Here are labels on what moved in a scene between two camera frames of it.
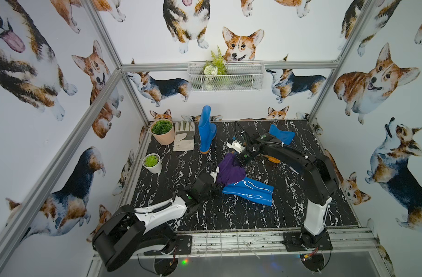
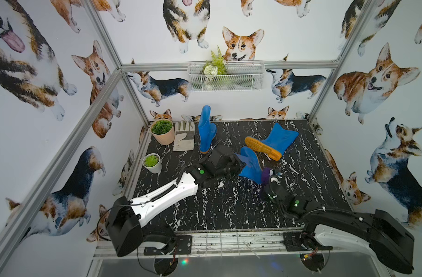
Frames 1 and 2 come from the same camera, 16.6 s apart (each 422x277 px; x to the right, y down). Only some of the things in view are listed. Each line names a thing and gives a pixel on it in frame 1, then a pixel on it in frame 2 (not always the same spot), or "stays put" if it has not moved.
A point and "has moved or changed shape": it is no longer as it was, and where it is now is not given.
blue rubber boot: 207,130 stays put
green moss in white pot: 151,160 stays put
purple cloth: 229,173 has moved or changed shape
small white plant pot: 152,163 stays put
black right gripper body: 246,153 -> 263,195
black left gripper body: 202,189 -> 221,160
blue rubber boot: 252,189 -> 253,168
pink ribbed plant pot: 166,139 stays put
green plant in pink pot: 161,127 stays put
